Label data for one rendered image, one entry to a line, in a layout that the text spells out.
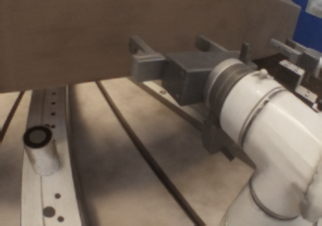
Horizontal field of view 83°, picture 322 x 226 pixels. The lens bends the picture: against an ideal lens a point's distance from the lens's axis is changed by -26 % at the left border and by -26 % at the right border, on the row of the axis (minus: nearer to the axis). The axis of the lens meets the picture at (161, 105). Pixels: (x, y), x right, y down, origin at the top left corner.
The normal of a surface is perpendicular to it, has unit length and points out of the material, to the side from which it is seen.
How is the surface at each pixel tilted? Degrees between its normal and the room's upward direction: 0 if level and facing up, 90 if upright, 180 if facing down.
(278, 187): 90
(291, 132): 40
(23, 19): 90
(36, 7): 90
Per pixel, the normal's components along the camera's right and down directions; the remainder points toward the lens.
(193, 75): 0.46, 0.55
